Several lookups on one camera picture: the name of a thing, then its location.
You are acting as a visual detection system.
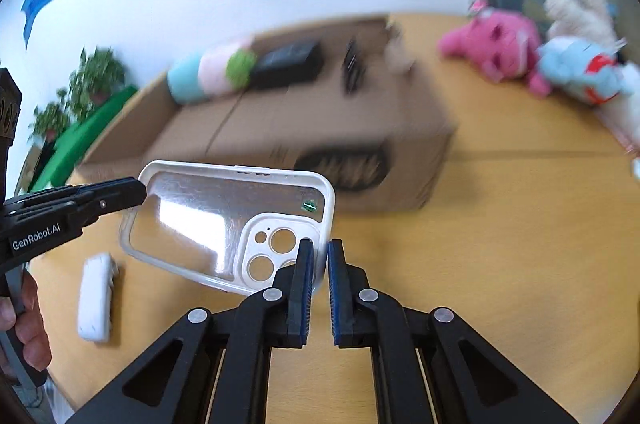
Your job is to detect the white power bank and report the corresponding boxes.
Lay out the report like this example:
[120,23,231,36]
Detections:
[77,253,118,344]

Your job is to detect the light blue plush toy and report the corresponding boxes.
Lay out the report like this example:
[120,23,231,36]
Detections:
[537,36,639,106]

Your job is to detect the beige plush bear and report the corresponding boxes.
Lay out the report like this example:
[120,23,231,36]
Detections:
[544,0,625,52]

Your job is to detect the potted green plant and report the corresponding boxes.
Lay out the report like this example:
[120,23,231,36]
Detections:
[29,99,72,141]
[68,47,126,122]

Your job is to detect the black charger box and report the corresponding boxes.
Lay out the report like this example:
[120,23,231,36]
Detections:
[250,41,324,90]

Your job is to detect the clear white phone case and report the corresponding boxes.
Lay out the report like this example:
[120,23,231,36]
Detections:
[119,160,335,295]

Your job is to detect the brown cardboard box tray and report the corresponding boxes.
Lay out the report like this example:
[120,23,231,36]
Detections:
[76,15,456,213]

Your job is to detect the green cloth covered table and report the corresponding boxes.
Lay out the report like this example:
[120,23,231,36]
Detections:
[28,85,138,192]

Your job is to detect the pink teal plush toy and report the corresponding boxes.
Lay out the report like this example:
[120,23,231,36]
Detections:
[167,36,258,105]

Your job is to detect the person's left hand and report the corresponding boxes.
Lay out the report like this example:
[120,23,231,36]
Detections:
[1,271,52,371]

